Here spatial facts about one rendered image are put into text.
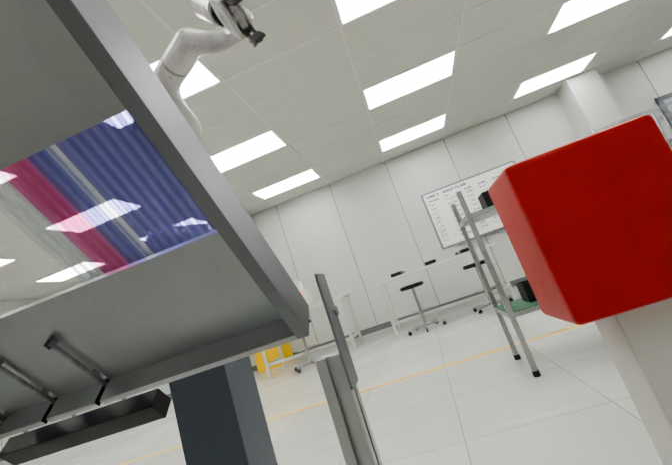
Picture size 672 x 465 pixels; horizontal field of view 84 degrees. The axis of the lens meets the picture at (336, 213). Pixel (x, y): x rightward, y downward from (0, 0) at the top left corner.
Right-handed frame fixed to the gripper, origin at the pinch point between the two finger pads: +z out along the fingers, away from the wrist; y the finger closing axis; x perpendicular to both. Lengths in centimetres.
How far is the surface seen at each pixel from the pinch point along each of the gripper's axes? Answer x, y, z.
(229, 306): -40, -14, 51
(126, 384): -62, -18, 45
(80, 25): -27, 24, 50
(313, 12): 111, -95, -209
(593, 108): 490, -488, -172
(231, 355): -45, -19, 55
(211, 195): -30, 6, 54
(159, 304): -47, -9, 46
